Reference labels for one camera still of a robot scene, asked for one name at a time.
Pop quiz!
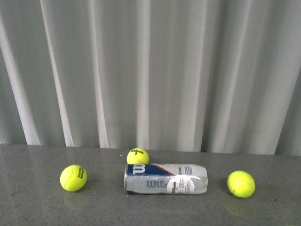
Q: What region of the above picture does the clear Wilson tennis ball can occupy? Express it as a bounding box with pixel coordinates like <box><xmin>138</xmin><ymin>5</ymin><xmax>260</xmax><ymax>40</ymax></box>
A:
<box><xmin>124</xmin><ymin>164</ymin><xmax>208</xmax><ymax>194</ymax></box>

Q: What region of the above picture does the Wilson 3 tennis ball far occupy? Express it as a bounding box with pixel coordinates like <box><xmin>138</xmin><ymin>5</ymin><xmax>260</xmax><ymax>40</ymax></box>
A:
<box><xmin>127</xmin><ymin>148</ymin><xmax>150</xmax><ymax>164</ymax></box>

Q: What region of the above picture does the Head Team tennis ball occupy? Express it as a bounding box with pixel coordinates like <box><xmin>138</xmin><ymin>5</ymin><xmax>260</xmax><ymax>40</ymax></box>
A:
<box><xmin>60</xmin><ymin>165</ymin><xmax>87</xmax><ymax>192</ymax></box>

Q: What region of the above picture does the plain yellow tennis ball right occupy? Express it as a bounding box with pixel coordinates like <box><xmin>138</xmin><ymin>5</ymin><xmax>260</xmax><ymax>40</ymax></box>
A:
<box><xmin>227</xmin><ymin>170</ymin><xmax>256</xmax><ymax>198</ymax></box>

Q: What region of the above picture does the white pleated curtain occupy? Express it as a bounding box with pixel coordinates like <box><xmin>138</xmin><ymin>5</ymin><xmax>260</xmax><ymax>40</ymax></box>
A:
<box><xmin>0</xmin><ymin>0</ymin><xmax>301</xmax><ymax>155</ymax></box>

